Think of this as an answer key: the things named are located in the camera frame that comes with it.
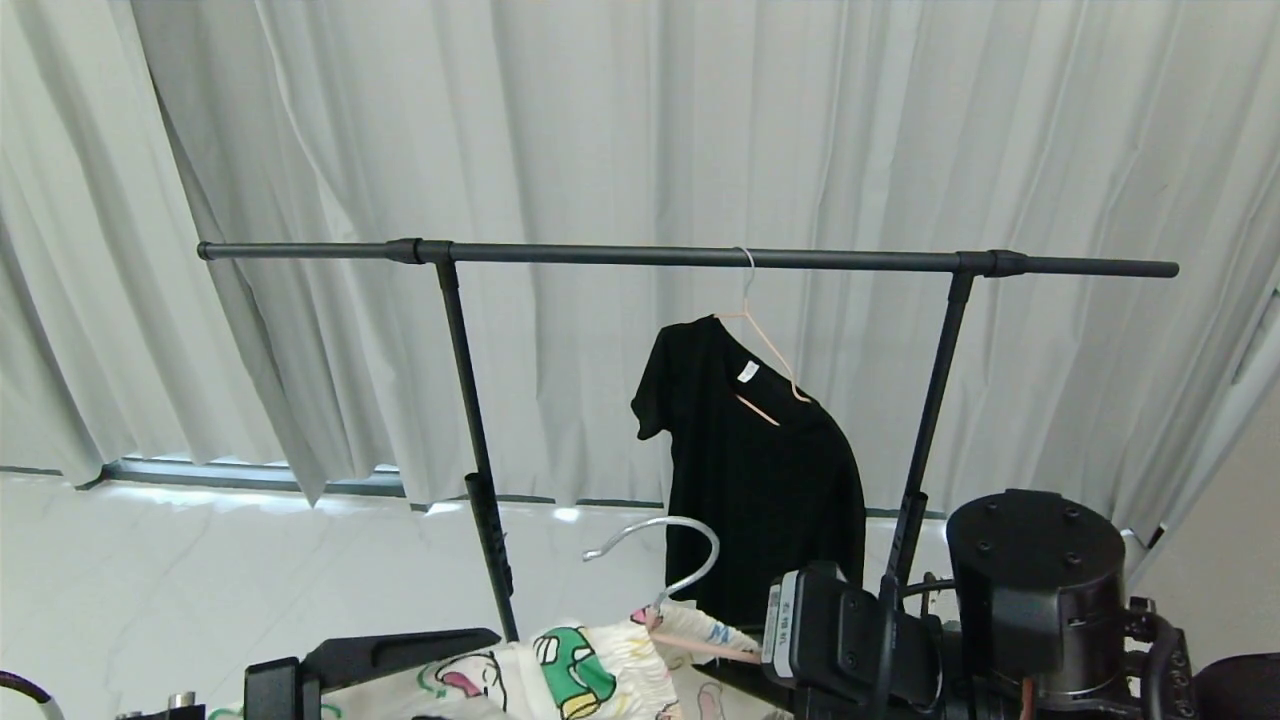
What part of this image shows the white curtain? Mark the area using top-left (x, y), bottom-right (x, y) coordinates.
top-left (0, 0), bottom-right (1280, 546)

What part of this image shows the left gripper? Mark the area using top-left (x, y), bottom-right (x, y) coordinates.
top-left (243, 628), bottom-right (501, 720)

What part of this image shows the pink clothes hanger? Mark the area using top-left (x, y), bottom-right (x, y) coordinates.
top-left (715, 248), bottom-right (813, 428)
top-left (583, 516), bottom-right (766, 669)

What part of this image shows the cream printed garment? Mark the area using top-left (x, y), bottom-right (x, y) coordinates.
top-left (205, 600), bottom-right (801, 720)

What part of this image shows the black clothes rack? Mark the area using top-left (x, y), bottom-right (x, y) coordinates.
top-left (197, 238), bottom-right (1181, 641)

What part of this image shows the window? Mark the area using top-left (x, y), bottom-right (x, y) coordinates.
top-left (0, 455), bottom-right (951, 521)

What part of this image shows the black t-shirt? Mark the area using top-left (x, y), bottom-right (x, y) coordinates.
top-left (630, 315), bottom-right (867, 631)

